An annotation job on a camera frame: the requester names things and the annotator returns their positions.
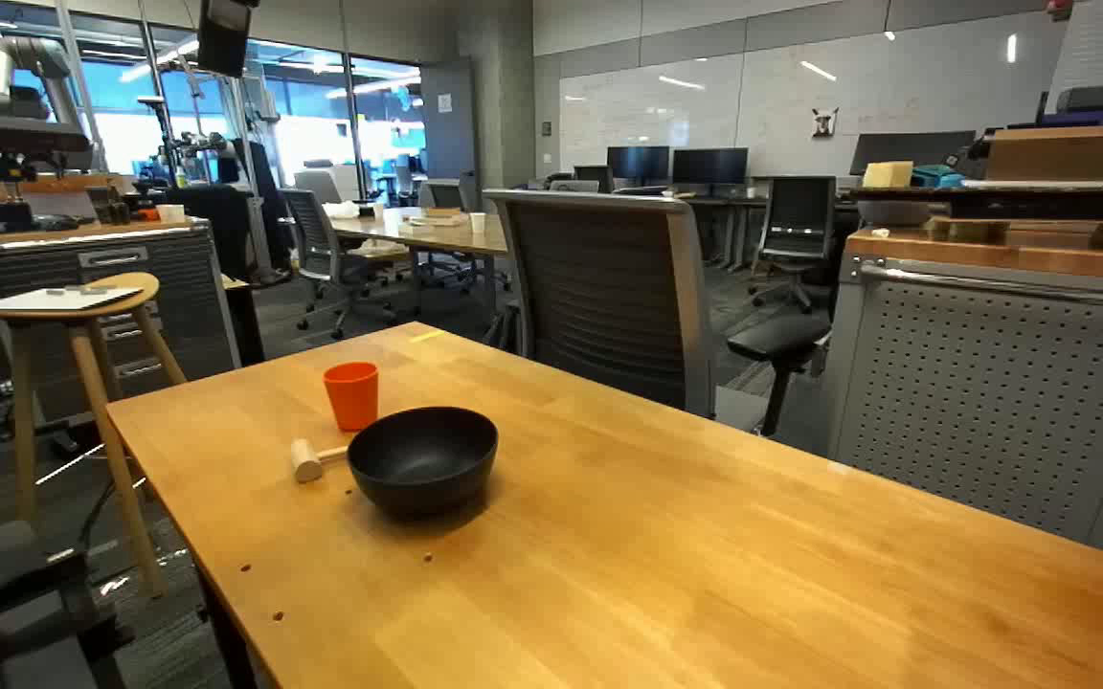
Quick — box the grey swivel chair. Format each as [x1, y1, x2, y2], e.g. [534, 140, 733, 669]
[277, 186, 416, 337]

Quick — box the black office chair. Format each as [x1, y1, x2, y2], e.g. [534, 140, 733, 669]
[723, 172, 839, 440]

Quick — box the grey perforated metal cabinet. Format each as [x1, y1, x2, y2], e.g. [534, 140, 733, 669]
[829, 231, 1103, 558]

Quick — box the wall whiteboard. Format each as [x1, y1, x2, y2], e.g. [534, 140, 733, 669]
[555, 13, 1072, 182]

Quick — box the small wooden mallet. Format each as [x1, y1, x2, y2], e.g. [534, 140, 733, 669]
[286, 435, 351, 486]

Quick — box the black bowl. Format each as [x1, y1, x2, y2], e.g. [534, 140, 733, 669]
[343, 406, 502, 524]

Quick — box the orange plastic cup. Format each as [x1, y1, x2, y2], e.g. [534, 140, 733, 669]
[322, 361, 384, 435]

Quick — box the long wooden desk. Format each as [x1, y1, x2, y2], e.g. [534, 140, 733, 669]
[322, 202, 512, 337]

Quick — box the white paper sheet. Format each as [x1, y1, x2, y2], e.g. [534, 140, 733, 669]
[0, 279, 144, 320]

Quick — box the wooden round stool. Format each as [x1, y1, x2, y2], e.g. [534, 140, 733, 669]
[0, 267, 193, 601]

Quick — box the grey drawer cabinet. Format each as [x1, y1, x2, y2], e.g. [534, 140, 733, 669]
[0, 218, 244, 421]

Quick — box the grey mesh office chair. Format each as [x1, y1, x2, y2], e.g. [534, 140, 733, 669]
[484, 182, 721, 421]

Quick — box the black computer monitor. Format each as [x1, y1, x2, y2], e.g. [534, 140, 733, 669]
[604, 140, 674, 190]
[670, 144, 752, 194]

